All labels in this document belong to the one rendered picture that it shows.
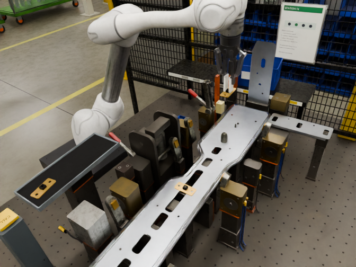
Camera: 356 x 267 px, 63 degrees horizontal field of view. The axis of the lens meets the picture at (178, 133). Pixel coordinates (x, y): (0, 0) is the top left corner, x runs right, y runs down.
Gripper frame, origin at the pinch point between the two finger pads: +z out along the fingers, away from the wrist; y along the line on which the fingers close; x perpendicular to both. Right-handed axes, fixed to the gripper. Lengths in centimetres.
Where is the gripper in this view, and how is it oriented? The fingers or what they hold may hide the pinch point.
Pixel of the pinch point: (228, 83)
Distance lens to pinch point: 120.8
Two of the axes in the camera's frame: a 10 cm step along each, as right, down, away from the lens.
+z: 0.7, 7.9, 6.0
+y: 8.3, 2.9, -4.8
